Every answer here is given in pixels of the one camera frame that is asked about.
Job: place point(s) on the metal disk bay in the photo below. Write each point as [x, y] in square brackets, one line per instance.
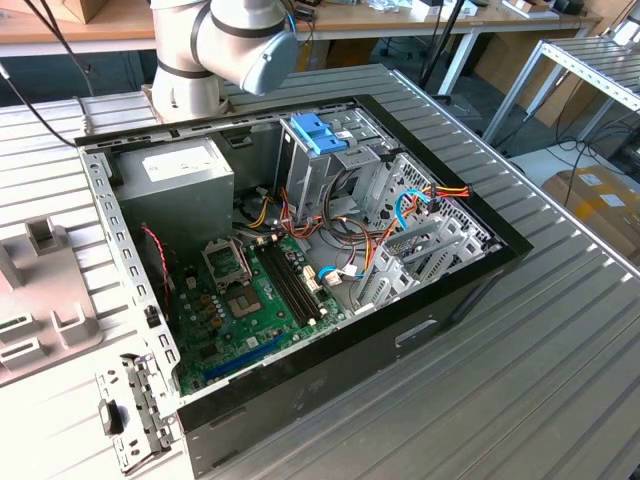
[477, 247]

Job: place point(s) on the grey metal drive cage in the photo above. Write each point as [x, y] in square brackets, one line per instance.
[305, 175]

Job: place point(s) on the blue plastic drive latch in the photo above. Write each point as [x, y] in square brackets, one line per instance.
[315, 132]

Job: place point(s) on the small white box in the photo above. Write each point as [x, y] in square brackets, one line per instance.
[532, 7]

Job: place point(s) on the labelled cardboard box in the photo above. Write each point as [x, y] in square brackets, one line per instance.
[600, 220]

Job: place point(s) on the blue expansion slot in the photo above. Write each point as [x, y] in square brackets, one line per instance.
[240, 361]

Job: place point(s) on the brown cardboard box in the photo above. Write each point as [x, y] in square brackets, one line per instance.
[85, 10]
[565, 102]

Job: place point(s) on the small black case switch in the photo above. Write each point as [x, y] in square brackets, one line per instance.
[151, 317]

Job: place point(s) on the grey parts rack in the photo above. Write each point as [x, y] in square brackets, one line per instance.
[45, 280]

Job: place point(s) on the green RAM stick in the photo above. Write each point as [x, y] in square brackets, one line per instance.
[12, 321]

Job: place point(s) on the black RAM slot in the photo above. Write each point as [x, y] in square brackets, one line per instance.
[282, 286]
[287, 284]
[293, 283]
[298, 281]

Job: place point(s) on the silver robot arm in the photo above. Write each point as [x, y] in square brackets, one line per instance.
[190, 50]

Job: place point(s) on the wooden desk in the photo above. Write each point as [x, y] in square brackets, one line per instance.
[380, 22]
[50, 30]

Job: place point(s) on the green motherboard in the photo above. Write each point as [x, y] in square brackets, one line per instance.
[260, 330]

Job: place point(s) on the grey power supply unit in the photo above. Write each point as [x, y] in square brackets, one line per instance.
[175, 200]

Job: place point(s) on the CPU socket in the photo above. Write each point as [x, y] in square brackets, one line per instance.
[242, 302]

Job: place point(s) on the white board connector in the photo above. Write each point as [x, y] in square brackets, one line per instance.
[310, 280]

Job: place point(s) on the black open PC case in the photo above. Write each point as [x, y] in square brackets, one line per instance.
[325, 400]

